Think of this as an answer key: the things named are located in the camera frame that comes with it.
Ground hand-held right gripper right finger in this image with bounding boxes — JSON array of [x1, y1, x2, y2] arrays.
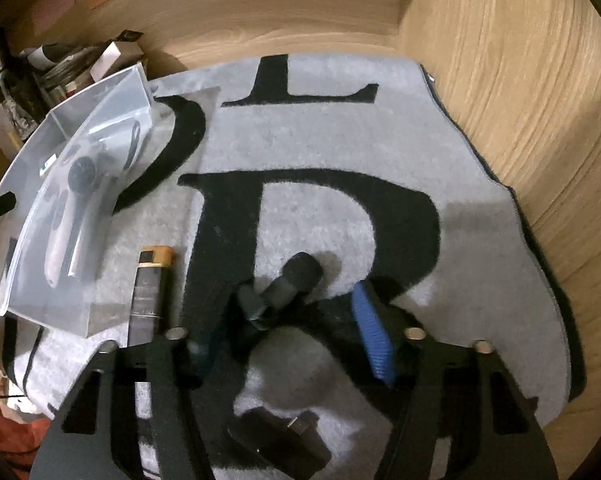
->
[[352, 282, 559, 480]]

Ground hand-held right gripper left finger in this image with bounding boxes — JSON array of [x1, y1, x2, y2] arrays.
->
[[30, 327, 216, 480]]

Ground clear plastic storage box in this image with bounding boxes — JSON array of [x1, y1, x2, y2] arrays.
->
[[0, 64, 157, 339]]

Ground white handheld massager device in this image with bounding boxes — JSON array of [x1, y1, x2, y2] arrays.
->
[[44, 142, 121, 289]]

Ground black and gold tube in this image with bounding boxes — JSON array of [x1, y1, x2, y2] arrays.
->
[[127, 245, 176, 349]]

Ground black foam-tipped microphone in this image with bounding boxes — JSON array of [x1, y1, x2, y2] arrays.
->
[[238, 251, 324, 329]]

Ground keys with white cube keychain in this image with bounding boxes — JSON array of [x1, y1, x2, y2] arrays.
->
[[89, 120, 144, 172]]

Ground dark wine bottle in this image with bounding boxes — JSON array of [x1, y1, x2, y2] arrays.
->
[[0, 30, 46, 132]]

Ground stack of books and magazines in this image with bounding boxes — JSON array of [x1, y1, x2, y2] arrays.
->
[[20, 30, 146, 102]]

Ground small white box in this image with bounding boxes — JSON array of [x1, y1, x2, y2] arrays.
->
[[90, 41, 146, 84]]

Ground red cloth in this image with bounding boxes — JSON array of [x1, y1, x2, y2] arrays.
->
[[0, 355, 56, 480]]

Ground pink sticky note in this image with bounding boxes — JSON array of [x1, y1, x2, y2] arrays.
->
[[30, 0, 77, 32]]

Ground grey mat with black letters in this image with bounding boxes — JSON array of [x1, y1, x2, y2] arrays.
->
[[0, 52, 589, 480]]

